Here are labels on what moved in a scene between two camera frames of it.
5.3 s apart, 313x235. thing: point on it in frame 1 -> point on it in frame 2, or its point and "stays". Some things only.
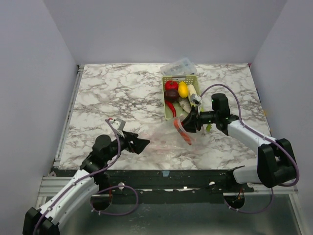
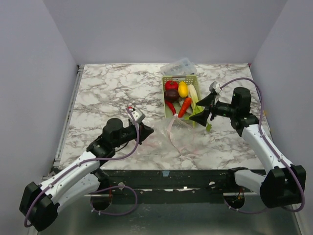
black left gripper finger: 130,136 -> 144,131
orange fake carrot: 181,132 -> 186,105
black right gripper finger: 192,119 -> 208,100
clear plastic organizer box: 184,67 stays
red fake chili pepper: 171,105 stays
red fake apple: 171,85 stays
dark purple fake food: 171,94 stays
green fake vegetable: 191,90 stays
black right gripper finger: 189,125 -> 201,118
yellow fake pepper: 183,89 stays
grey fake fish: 185,103 stays
